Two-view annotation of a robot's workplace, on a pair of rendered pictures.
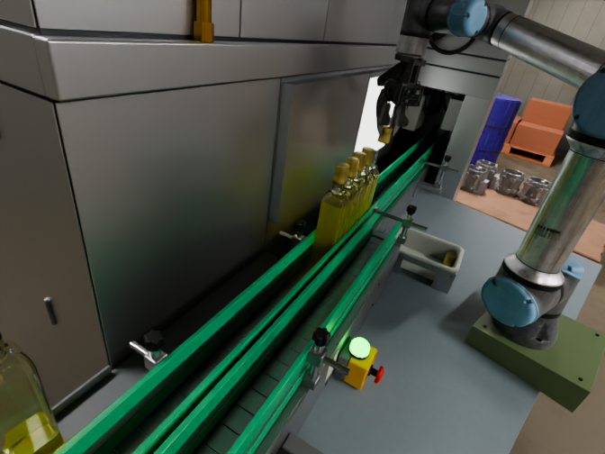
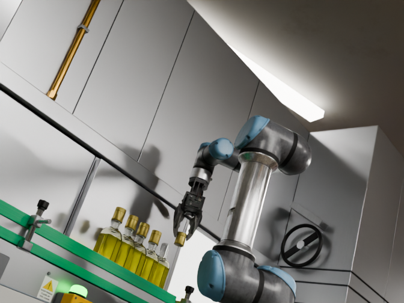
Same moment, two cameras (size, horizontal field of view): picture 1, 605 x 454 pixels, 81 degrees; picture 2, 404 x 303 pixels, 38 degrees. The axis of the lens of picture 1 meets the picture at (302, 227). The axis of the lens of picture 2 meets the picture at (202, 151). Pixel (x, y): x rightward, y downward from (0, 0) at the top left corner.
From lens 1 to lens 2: 146 cm
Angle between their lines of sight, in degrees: 59
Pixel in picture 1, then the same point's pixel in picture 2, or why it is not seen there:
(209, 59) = (49, 104)
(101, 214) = not seen: outside the picture
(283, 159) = (81, 204)
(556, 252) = (235, 222)
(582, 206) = (243, 188)
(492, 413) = not seen: outside the picture
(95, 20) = (10, 65)
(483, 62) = (331, 274)
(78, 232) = not seen: outside the picture
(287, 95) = (96, 165)
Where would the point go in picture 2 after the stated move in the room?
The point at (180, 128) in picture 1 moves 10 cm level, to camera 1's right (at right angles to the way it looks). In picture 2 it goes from (21, 126) to (49, 130)
